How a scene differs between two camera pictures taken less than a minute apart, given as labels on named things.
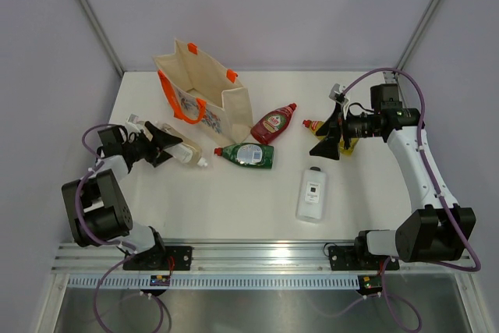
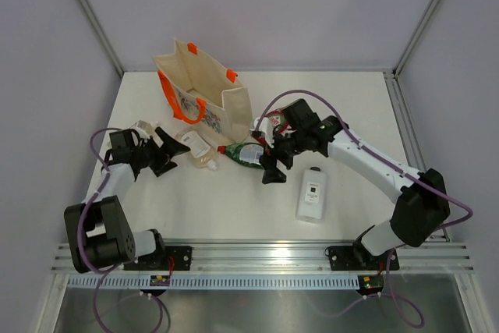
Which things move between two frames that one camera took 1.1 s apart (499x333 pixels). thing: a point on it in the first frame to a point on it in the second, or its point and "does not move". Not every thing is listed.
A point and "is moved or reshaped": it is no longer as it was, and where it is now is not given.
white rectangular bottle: [312, 195] does not move
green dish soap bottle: [250, 154] does not move
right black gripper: [330, 147] to [272, 173]
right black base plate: [359, 257] does not move
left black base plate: [162, 258] does not move
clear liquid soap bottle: [186, 150] is moved or reshaped
